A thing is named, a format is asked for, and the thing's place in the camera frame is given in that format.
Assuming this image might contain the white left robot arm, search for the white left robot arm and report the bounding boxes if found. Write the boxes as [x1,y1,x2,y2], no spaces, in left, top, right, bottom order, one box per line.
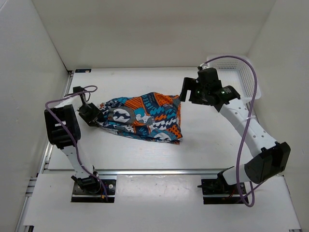
[44,85,104,194]

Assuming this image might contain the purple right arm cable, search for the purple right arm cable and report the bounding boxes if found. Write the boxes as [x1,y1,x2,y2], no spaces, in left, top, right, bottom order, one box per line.
[198,55,258,208]

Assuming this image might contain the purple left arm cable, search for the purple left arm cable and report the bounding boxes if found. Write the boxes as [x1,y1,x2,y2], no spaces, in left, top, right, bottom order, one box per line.
[45,85,109,201]

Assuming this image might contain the colourful patterned shorts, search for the colourful patterned shorts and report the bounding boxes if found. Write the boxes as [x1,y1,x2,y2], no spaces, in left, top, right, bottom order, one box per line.
[96,92,183,145]

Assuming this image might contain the white perforated plastic basket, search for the white perforated plastic basket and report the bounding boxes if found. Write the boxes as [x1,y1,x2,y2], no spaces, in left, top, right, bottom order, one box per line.
[206,55,254,103]

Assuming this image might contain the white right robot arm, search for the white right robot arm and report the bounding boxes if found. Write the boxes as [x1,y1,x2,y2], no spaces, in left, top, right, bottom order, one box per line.
[180,68,291,193]

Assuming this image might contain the blue label sticker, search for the blue label sticker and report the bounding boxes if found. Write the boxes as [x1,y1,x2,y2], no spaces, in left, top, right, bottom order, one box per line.
[75,69,92,73]

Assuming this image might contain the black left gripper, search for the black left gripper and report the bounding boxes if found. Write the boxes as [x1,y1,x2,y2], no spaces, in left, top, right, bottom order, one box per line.
[77,102,104,127]

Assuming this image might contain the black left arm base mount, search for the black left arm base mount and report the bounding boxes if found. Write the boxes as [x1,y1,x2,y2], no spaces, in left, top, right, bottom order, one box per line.
[71,176,116,203]

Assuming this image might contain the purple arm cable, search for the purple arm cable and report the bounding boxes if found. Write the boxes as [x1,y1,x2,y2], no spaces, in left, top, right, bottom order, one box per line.
[198,55,258,208]
[45,85,109,201]

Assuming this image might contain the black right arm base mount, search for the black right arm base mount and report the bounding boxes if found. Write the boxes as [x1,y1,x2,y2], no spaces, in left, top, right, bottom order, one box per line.
[198,179,243,205]

